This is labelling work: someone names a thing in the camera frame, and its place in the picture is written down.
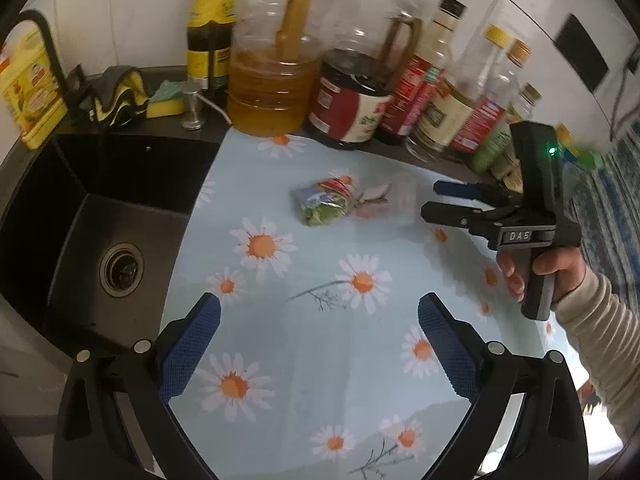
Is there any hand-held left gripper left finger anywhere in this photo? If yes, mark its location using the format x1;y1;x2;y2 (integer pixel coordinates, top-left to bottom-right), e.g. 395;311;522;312
51;291;222;480

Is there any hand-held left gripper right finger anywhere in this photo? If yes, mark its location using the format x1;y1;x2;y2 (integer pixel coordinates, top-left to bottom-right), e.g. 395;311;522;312
417;291;590;480

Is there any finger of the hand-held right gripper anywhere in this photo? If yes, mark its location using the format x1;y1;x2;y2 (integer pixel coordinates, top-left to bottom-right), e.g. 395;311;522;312
433;180;522;209
421;201;516;240

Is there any green wrapper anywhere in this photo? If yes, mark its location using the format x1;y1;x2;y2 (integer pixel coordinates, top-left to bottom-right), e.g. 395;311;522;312
292;175;361;228

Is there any person's right forearm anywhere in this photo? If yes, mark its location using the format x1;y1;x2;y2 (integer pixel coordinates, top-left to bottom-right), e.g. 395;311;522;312
555;272;640;441

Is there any person's right hand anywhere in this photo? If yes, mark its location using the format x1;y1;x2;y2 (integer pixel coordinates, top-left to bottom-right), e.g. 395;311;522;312
496;246;590;311

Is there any brown bottle yellow label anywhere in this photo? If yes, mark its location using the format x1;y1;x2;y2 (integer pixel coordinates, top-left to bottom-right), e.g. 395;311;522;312
490;152;525;189

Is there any green label bottle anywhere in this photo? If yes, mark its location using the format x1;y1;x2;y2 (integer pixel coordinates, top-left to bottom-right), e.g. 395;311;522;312
467;84;544;173

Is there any clear bottle red label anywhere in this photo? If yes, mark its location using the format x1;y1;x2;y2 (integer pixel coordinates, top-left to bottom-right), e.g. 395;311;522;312
452;40;532;157

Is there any clear bottle cream label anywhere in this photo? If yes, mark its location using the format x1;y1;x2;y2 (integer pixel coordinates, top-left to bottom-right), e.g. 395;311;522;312
405;24;512;163

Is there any blue patterned cloth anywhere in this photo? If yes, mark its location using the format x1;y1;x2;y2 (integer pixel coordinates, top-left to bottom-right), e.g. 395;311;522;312
570;135;640;301

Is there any round sink drain strainer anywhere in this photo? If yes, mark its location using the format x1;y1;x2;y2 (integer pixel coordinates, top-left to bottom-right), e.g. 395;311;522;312
97;241;146;294

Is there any dark bottle red label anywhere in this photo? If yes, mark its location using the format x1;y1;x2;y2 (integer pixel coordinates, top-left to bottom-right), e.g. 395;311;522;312
375;0;468;147

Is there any blue daisy print tablecloth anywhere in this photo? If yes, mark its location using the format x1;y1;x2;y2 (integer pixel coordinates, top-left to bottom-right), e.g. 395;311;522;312
160;127;596;480

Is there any dark soy sauce jug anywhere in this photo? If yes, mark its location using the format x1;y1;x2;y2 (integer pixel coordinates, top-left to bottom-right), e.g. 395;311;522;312
307;0;426;149

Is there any black kitchen sink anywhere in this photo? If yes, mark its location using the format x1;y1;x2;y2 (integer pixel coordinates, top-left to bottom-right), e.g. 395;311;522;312
0;130;226;361

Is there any clear cooking oil jug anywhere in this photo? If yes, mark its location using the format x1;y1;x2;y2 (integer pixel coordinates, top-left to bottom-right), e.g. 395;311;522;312
226;0;333;137

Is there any metal sink soap dispenser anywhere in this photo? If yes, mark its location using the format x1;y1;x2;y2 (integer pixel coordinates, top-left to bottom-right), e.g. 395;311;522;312
181;79;207;131

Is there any green yellow sponge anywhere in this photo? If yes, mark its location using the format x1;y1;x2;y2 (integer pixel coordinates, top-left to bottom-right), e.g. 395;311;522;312
146;80;185;120

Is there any yellow black cleaning cloth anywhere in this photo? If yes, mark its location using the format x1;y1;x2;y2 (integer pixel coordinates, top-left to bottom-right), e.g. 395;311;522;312
67;65;151;126

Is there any green capped dark bottle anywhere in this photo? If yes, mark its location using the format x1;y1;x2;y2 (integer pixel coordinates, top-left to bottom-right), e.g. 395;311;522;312
186;0;237;107

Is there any yellow dish soap bottle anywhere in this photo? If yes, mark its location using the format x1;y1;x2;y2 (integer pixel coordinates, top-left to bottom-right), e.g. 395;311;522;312
0;27;69;151

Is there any black sink faucet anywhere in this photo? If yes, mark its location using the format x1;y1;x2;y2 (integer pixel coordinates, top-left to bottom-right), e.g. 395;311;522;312
0;10;71;111

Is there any black wall socket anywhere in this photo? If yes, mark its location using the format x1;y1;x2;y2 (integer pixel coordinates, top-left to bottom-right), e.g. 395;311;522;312
555;14;610;93

